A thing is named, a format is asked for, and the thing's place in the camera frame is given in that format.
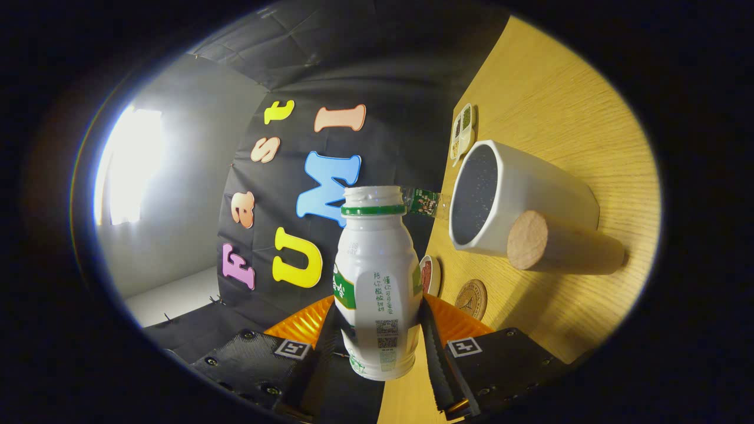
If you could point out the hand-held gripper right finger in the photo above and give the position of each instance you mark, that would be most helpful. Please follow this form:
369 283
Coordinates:
437 365

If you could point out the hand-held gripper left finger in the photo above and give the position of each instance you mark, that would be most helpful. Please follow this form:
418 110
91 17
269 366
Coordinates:
247 362

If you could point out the round wooden coaster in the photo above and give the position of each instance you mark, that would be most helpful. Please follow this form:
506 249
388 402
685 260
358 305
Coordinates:
471 300

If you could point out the white juice bottle green label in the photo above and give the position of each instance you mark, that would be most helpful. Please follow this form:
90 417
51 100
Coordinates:
377 265

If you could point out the clear plastic water bottle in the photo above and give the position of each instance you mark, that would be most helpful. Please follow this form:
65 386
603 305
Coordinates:
423 201

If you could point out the round white plate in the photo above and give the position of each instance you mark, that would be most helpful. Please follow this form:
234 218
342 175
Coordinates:
436 277

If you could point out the red meat strip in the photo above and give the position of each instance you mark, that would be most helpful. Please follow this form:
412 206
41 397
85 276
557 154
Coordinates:
426 274

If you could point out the white divided dish with beans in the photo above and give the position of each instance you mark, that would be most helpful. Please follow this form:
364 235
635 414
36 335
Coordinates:
463 138

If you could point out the wooden table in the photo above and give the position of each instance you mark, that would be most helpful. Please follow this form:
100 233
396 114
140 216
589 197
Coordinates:
559 106

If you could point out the black backdrop cloth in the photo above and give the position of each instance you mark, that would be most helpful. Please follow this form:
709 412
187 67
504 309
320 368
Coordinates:
377 70

